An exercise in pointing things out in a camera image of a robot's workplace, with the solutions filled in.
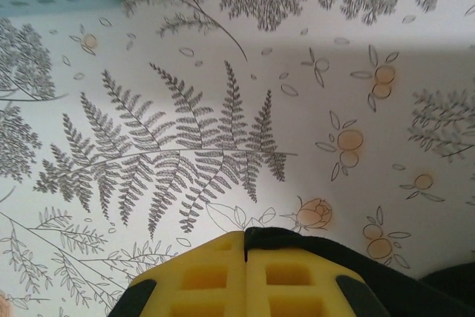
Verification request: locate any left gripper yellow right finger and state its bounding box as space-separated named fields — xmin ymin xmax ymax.
xmin=246 ymin=246 xmax=371 ymax=317

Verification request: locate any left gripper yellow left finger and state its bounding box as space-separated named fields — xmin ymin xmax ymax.
xmin=110 ymin=230 xmax=249 ymax=317

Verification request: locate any black t-shirt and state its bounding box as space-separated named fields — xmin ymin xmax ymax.
xmin=244 ymin=226 xmax=475 ymax=317

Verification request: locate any floral table cover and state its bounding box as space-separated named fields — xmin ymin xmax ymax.
xmin=0 ymin=0 xmax=475 ymax=317

